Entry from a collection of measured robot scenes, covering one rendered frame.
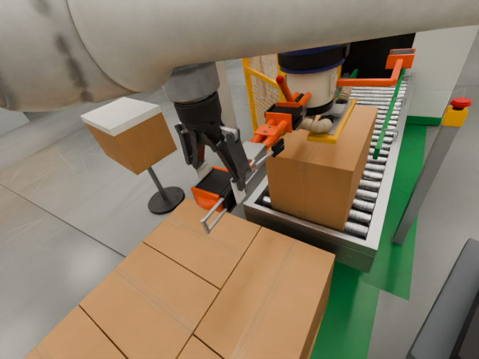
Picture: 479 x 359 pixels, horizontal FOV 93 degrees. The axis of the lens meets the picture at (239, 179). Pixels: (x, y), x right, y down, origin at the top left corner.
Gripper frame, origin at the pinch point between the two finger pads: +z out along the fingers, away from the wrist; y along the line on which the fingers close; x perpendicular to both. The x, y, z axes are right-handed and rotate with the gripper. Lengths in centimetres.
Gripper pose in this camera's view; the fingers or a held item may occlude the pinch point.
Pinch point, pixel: (222, 186)
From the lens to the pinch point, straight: 49.8
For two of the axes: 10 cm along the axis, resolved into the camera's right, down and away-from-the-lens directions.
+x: -5.3, 6.1, -5.8
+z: 1.8, 7.5, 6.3
